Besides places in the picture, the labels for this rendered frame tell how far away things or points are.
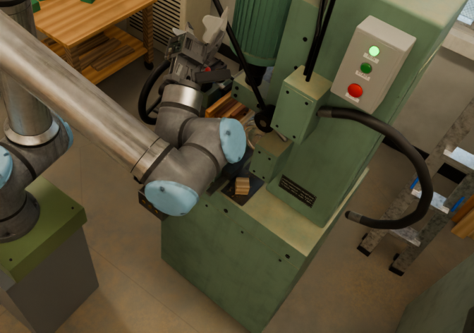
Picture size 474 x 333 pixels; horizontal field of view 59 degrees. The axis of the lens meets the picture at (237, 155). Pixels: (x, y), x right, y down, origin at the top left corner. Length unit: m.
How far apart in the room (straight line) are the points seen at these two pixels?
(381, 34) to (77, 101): 0.56
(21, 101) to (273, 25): 0.67
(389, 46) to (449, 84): 1.73
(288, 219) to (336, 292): 0.92
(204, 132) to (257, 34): 0.35
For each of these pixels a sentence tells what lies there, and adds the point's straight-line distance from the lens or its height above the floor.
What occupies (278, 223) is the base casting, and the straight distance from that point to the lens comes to 1.30.
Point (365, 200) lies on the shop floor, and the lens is 2.51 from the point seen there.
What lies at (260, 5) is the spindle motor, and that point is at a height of 1.36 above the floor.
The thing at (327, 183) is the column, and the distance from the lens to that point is 1.18.
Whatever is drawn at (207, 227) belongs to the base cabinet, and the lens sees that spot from 1.53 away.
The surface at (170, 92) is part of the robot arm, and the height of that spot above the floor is 1.25.
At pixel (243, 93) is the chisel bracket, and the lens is 1.27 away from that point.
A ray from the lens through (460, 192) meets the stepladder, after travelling 1.95.
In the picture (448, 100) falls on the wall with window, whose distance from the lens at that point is 2.59.
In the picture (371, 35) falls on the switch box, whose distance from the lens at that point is 0.82.
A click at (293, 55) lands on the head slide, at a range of 1.05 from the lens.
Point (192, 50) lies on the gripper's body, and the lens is 0.98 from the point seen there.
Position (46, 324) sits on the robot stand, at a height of 0.12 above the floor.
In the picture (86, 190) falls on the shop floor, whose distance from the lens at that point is 2.32.
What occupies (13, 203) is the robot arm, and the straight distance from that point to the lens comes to 1.38.
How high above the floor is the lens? 1.89
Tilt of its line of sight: 50 degrees down
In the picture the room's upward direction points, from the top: 13 degrees clockwise
